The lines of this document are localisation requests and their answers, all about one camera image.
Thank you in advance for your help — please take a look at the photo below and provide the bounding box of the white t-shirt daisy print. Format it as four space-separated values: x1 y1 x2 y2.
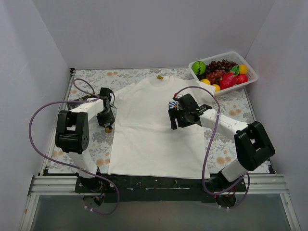
108 76 215 179

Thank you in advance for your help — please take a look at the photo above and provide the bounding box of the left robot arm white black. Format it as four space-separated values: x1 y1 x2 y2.
55 88 115 193

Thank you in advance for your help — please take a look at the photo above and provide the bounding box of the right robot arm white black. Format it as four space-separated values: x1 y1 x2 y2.
168 94 275 192

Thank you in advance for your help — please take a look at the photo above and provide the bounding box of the yellow orange left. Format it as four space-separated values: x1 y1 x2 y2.
201 78 211 85

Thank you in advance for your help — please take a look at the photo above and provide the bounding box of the yellow orange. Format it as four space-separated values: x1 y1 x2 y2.
212 84 221 92
201 78 211 85

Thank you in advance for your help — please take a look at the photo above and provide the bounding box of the black green cardboard box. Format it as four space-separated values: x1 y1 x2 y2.
66 95 97 110

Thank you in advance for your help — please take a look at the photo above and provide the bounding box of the yellow orange front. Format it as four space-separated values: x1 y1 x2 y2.
212 84 221 92

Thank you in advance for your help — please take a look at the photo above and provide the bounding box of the red grape bunch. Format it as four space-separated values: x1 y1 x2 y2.
205 70 226 85

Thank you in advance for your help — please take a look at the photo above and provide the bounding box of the green watermelon ball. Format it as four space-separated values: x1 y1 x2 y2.
192 61 206 76

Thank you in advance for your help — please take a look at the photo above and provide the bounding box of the red dragon fruit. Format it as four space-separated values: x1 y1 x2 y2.
219 72 238 90

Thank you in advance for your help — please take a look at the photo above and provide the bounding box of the dark purple grape bunch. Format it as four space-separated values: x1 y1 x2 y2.
205 60 238 74

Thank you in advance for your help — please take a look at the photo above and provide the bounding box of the red apple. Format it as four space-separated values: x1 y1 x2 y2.
237 74 249 84

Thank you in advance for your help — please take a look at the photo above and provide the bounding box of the yellow lemon back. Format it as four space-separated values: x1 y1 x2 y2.
239 64 248 74

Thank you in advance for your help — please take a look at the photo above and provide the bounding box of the white plastic fruit basket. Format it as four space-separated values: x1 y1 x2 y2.
189 51 258 96

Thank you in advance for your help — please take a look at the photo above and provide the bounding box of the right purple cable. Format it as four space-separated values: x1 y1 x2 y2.
172 86 251 209

